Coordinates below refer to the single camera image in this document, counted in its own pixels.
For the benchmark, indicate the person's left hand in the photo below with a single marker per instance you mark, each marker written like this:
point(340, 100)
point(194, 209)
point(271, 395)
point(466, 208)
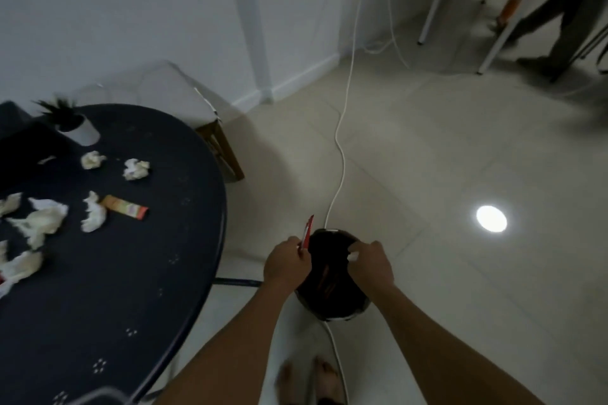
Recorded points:
point(287, 264)

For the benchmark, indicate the person's right hand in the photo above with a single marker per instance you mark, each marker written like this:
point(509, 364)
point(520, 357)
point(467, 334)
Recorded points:
point(373, 269)

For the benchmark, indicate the black trash bin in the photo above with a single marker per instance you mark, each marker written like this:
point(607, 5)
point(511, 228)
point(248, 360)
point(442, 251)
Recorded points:
point(332, 300)

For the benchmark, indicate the orange sachet packet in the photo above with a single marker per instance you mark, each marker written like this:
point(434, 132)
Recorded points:
point(126, 206)

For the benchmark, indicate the white tissues cluster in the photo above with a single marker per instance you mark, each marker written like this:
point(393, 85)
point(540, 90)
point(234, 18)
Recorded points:
point(43, 222)

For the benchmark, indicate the person's right forearm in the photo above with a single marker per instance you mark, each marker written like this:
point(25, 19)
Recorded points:
point(442, 357)

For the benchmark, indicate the person's left forearm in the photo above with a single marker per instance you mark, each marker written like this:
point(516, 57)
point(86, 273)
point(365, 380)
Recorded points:
point(228, 357)

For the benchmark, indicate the person's right foot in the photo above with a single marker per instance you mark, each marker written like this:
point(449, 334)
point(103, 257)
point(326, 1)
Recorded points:
point(328, 378)

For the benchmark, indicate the wooden bench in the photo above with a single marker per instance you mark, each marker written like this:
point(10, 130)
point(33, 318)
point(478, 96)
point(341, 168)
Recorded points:
point(223, 153)

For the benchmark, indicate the round black table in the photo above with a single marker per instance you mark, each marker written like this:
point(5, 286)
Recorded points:
point(142, 276)

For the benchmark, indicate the white quilted bench cushion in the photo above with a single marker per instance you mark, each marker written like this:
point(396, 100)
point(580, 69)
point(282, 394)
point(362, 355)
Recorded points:
point(157, 96)

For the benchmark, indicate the small potted plant white pot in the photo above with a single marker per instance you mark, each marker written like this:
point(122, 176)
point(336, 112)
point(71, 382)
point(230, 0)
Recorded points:
point(83, 132)

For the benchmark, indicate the black tissue box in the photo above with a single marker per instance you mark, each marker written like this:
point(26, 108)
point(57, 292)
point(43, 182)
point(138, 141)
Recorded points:
point(24, 148)

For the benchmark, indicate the orange cylindrical object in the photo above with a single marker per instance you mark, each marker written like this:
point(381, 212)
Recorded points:
point(510, 6)

